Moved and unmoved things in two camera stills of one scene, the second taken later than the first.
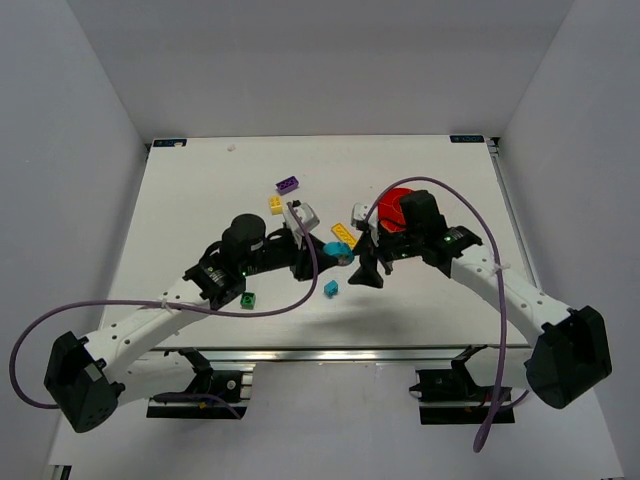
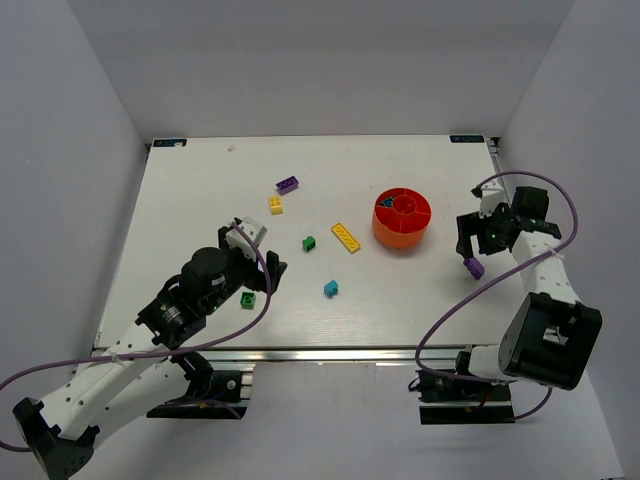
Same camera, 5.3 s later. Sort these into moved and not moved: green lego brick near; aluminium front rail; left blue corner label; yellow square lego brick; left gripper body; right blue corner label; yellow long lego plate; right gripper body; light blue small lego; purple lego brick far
Moved: right gripper body; left gripper body
Not moved: right blue corner label; yellow long lego plate; green lego brick near; aluminium front rail; left blue corner label; purple lego brick far; light blue small lego; yellow square lego brick
